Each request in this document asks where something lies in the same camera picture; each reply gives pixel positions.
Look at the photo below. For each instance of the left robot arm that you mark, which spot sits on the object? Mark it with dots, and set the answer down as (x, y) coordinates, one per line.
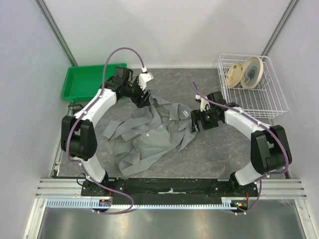
(78, 138)

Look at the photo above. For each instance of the aluminium frame rail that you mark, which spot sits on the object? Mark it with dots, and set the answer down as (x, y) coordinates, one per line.
(279, 211)

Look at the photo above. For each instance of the white wire basket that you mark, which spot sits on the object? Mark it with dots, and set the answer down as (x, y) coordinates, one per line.
(264, 101)

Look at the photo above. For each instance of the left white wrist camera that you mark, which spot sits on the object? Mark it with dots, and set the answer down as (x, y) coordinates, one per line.
(143, 79)

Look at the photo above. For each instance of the beige plate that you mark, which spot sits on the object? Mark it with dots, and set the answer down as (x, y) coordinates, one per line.
(234, 75)

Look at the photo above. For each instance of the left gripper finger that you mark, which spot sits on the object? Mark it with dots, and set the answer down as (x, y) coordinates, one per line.
(142, 102)
(146, 95)

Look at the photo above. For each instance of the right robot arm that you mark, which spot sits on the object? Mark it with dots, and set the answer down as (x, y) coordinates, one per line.
(269, 148)

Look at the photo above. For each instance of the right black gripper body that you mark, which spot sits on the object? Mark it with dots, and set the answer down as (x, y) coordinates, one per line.
(207, 117)

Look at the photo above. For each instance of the blue-white cable duct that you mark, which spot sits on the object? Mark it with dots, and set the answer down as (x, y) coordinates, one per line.
(111, 204)

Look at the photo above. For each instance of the green plastic tray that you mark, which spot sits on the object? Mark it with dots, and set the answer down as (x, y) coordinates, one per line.
(82, 83)

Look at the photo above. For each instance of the beige bowl blue centre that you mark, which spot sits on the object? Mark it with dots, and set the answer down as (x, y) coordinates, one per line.
(252, 72)

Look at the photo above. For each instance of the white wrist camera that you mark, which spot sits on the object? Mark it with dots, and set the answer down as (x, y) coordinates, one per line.
(143, 79)
(204, 104)

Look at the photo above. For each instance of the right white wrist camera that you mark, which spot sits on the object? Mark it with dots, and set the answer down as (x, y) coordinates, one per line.
(204, 104)

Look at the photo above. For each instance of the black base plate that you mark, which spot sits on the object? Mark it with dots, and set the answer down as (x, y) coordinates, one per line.
(180, 190)

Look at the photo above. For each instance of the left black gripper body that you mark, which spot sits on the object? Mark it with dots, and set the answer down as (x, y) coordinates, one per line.
(135, 92)

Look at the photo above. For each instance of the grey button shirt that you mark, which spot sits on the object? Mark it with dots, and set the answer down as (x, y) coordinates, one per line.
(150, 133)

